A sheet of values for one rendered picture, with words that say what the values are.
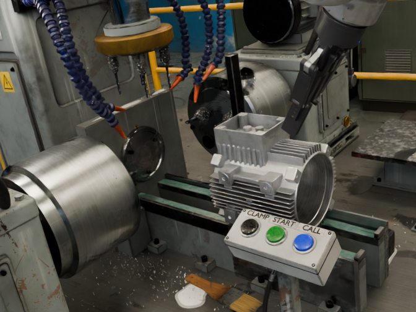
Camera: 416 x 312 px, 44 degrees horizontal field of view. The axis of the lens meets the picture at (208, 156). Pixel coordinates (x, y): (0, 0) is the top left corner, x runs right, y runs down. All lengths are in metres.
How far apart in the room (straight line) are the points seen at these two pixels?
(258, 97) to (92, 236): 0.60
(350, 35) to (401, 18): 3.37
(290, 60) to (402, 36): 2.75
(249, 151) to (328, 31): 0.33
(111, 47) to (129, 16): 0.08
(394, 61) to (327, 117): 2.67
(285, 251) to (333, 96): 0.91
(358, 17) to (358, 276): 0.48
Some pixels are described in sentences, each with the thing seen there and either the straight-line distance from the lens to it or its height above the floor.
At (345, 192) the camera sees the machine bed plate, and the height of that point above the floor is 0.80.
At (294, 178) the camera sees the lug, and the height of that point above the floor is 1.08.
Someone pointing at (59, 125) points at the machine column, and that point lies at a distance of 1.33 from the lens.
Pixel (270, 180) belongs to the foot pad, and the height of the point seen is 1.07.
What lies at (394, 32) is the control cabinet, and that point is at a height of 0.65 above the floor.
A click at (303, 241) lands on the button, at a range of 0.79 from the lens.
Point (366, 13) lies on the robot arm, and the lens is 0.79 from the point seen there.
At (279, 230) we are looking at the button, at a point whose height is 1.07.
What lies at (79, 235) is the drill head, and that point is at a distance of 0.98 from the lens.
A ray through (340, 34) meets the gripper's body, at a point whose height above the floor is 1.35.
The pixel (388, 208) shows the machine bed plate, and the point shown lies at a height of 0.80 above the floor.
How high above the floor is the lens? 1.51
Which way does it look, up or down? 23 degrees down
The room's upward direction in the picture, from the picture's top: 9 degrees counter-clockwise
